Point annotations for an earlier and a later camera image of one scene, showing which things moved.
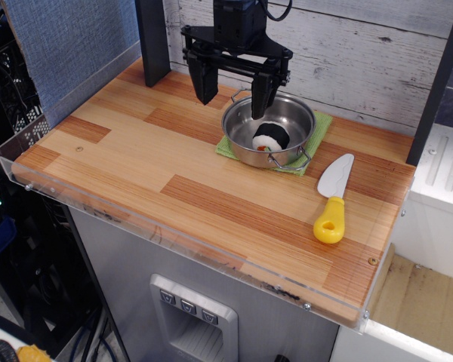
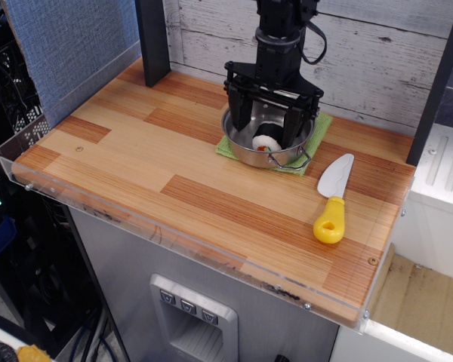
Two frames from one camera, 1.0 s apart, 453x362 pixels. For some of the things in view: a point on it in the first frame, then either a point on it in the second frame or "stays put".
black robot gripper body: x=239 y=41 -> x=277 y=72
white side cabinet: x=419 y=309 stays put
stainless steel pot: x=238 y=127 stays put
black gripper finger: x=263 y=89 -> x=296 y=120
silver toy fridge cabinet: x=167 y=304 stays put
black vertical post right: x=439 y=84 stays put
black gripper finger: x=204 y=76 -> x=241 y=103
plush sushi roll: x=270 y=137 stays put
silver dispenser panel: x=195 y=328 stays put
